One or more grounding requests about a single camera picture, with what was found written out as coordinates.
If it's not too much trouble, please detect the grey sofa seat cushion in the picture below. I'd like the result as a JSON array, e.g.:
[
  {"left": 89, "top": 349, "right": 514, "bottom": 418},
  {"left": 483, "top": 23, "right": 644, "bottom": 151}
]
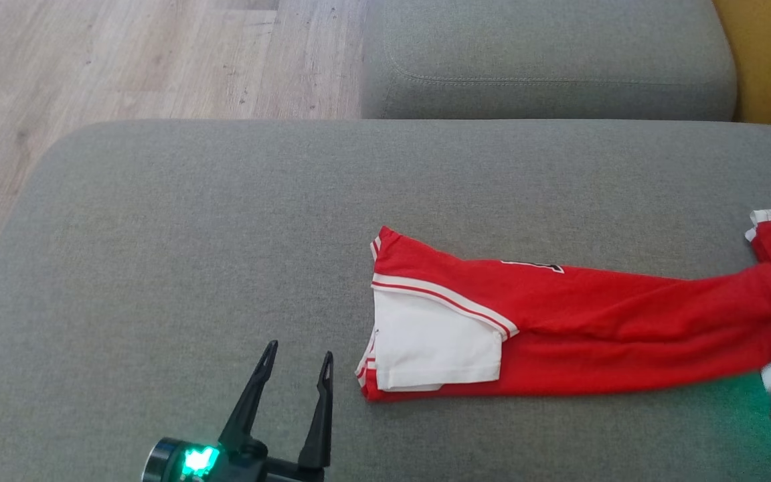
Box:
[{"left": 361, "top": 0, "right": 738, "bottom": 121}]

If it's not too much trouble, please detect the red numbered basketball jersey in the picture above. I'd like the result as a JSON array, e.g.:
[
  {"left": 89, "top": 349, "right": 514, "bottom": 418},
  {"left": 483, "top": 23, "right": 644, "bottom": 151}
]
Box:
[{"left": 355, "top": 226, "right": 771, "bottom": 402}]

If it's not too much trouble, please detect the large grey sofa ottoman cushion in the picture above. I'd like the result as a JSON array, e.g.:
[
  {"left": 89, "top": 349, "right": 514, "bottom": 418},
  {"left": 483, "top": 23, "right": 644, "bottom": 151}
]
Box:
[{"left": 0, "top": 119, "right": 771, "bottom": 482}]

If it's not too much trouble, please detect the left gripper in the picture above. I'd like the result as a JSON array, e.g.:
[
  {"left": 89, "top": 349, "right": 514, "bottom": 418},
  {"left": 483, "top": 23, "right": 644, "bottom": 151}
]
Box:
[{"left": 141, "top": 340, "right": 334, "bottom": 482}]

